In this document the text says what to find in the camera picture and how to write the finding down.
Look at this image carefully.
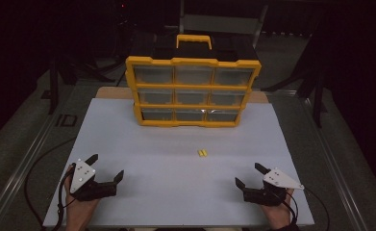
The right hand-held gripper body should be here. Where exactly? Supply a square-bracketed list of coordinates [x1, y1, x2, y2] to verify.
[241, 167, 305, 207]

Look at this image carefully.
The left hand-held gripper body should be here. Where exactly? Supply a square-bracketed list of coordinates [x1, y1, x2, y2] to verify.
[68, 158, 118, 203]

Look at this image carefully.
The clear plastic drawer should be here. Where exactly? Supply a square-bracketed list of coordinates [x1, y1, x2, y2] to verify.
[138, 89, 174, 106]

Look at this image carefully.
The yellow black drawer organizer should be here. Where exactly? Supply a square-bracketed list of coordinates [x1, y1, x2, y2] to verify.
[124, 34, 263, 129]

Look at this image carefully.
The person's right hand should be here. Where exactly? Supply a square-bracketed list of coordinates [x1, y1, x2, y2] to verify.
[261, 188, 297, 229]

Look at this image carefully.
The person's left hand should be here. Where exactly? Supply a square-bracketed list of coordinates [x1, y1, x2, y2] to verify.
[63, 163, 100, 225]

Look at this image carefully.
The black stand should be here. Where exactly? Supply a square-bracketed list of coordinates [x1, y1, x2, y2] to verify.
[262, 32, 329, 129]
[47, 54, 116, 116]

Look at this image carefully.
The grid of clear organizer drawers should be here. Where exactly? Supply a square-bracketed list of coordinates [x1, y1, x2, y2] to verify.
[133, 64, 255, 122]

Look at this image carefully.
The grey metal stand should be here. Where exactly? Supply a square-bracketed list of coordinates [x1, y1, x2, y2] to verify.
[178, 0, 269, 49]

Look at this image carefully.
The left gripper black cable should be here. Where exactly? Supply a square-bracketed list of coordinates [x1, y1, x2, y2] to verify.
[54, 167, 78, 231]

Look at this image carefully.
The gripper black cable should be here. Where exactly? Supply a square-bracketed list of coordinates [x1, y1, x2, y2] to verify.
[54, 167, 78, 231]
[283, 191, 300, 225]

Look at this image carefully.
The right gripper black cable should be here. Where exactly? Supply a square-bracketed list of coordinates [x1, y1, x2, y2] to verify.
[283, 191, 300, 225]

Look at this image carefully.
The thin black floor cable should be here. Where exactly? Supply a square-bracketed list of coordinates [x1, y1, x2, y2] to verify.
[303, 187, 332, 231]

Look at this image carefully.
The metal floor rail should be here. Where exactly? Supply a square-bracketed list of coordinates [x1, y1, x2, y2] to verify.
[295, 92, 369, 231]
[0, 84, 81, 231]

